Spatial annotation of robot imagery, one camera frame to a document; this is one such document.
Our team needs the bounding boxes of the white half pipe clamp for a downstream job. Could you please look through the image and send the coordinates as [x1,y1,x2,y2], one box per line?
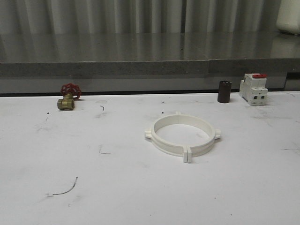
[176,112,221,163]
[144,112,192,163]

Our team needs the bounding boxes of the dark brown cylindrical coupling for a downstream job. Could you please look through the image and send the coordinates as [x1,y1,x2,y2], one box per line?
[217,81,232,103]

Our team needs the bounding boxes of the brass valve red handwheel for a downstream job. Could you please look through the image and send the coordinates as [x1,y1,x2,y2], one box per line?
[57,83,82,110]

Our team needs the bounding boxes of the grey stone counter shelf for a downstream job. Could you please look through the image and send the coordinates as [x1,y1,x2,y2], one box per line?
[0,31,300,79]

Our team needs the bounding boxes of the white container on counter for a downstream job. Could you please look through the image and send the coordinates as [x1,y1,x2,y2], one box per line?
[276,0,300,35]

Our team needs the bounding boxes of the white circuit breaker red switch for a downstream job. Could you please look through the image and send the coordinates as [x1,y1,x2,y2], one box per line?
[239,73,268,106]

